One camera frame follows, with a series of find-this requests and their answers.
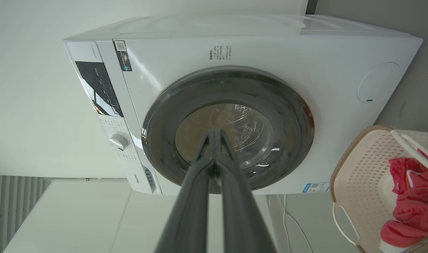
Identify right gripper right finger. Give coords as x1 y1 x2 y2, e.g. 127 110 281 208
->
217 129 278 253

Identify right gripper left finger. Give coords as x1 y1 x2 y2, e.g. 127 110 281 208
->
154 129 217 253

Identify round glass washing machine door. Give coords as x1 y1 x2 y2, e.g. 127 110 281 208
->
141 66 315 194

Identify white front-load washing machine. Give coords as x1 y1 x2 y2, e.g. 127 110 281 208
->
63 14 424 196

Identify blue energy label sticker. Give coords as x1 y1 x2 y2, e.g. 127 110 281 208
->
302 182 330 193

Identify perforated steel drum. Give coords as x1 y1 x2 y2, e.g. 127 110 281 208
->
175 103 275 176

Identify silver control knob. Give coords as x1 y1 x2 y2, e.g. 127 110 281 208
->
108 134 129 151

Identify white cabinet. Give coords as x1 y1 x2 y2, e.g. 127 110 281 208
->
3 179 277 253

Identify beige perforated laundry basket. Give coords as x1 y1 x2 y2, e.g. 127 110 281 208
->
330 125 428 253

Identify black display panel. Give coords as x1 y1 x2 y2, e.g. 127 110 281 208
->
75 61 124 117

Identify black QR code sticker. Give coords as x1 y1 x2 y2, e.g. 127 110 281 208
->
114 40 132 72

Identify red and white garment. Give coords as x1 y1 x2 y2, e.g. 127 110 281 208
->
381 157 428 248

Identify white detergent drawer front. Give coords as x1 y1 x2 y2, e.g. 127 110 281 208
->
66 41 104 64

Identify grey ribbed radiator panel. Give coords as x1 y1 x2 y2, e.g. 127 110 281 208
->
0 175 49 253

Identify round white filter cover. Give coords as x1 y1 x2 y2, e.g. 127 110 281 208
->
357 62 401 103

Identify thin white power cable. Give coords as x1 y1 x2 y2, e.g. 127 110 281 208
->
277 194 313 253

